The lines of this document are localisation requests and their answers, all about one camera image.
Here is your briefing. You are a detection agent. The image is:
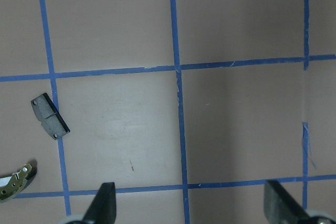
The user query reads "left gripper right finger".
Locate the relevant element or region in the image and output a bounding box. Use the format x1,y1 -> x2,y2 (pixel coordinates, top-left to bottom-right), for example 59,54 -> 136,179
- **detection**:
264,180 -> 315,224

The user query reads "olive green brake shoe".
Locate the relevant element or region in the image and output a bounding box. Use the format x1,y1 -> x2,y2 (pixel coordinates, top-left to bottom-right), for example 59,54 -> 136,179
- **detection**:
1,159 -> 38,204

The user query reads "dark grey brake pad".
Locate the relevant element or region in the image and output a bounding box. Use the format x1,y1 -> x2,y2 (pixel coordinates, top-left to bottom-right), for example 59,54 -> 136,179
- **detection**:
30,93 -> 70,140

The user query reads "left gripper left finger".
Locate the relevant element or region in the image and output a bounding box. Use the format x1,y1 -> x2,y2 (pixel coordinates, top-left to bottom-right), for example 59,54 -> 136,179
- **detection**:
81,182 -> 117,224

